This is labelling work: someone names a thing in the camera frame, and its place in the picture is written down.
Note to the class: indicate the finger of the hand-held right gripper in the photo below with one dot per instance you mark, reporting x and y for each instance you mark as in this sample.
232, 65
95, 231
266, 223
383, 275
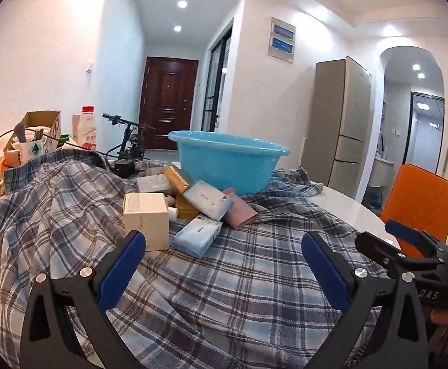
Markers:
400, 230
377, 248

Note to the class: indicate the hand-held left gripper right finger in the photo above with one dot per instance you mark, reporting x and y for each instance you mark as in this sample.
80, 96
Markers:
323, 273

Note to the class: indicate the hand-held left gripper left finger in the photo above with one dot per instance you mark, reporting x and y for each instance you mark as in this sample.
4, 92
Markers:
124, 265

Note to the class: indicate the blue plastic basin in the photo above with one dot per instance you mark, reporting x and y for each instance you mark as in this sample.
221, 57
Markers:
224, 165

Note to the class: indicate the orange chair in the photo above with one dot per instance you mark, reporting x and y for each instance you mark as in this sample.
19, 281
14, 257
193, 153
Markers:
420, 196

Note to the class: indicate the white cube box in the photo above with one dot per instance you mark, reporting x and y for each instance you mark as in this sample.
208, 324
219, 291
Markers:
145, 219

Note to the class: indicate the white sink cabinet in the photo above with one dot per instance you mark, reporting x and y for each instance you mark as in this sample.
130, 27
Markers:
379, 176

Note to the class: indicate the brown gold box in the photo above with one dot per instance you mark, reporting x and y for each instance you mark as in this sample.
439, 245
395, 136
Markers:
187, 207

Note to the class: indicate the grey white box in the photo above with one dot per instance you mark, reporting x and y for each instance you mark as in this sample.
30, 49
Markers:
154, 184

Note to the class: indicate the blue plaid shirt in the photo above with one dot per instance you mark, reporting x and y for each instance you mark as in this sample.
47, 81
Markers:
208, 288

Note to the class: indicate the black power adapter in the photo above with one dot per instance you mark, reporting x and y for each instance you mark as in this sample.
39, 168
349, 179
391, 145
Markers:
124, 168

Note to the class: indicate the gold cigarette box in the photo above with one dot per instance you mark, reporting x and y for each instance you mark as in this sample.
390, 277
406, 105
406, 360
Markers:
177, 178

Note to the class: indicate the pink box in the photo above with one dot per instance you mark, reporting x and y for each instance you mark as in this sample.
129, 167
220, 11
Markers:
239, 211

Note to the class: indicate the light blue white box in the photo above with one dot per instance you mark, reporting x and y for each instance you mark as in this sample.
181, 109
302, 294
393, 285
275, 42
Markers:
208, 200

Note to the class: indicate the beige refrigerator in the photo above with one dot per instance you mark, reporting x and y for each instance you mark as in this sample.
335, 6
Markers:
343, 123

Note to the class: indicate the black electric bicycle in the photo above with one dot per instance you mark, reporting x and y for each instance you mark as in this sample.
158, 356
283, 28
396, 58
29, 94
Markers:
131, 142

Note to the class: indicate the green yellow packet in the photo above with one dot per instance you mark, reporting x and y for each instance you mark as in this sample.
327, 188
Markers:
63, 140

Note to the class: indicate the red cap milk bottle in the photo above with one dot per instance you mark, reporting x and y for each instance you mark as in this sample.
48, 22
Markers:
89, 130

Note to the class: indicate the metal can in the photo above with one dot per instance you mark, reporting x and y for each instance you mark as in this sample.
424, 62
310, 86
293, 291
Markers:
76, 128

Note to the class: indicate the green white carton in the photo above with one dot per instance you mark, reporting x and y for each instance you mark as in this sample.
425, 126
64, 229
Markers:
31, 152

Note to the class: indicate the brown wooden door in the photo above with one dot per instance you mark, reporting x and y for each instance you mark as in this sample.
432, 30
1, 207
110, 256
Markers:
168, 100

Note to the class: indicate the open cardboard box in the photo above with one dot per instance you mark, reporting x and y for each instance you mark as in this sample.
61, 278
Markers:
35, 117

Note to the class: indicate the black framed glass door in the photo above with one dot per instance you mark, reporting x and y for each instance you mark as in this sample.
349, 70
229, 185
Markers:
216, 84

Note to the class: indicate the grey electrical panel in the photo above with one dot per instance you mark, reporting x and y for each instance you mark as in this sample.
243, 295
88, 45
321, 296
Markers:
281, 40

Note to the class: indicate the white wall fixture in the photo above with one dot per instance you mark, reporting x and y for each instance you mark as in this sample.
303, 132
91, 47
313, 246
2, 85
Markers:
305, 150

